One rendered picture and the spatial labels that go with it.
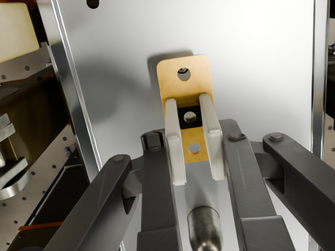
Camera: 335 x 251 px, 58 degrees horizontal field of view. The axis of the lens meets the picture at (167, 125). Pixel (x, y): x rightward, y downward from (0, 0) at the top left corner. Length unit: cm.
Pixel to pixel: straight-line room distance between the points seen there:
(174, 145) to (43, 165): 54
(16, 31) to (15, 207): 58
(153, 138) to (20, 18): 14
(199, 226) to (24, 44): 21
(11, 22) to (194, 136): 15
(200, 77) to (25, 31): 13
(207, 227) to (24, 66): 45
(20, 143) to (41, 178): 45
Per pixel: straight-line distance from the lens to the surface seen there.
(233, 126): 18
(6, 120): 24
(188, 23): 25
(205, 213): 30
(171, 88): 22
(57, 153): 66
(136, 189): 15
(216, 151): 16
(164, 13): 25
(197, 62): 22
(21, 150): 26
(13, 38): 23
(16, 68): 63
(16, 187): 24
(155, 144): 15
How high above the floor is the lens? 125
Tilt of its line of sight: 68 degrees down
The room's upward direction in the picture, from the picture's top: 178 degrees counter-clockwise
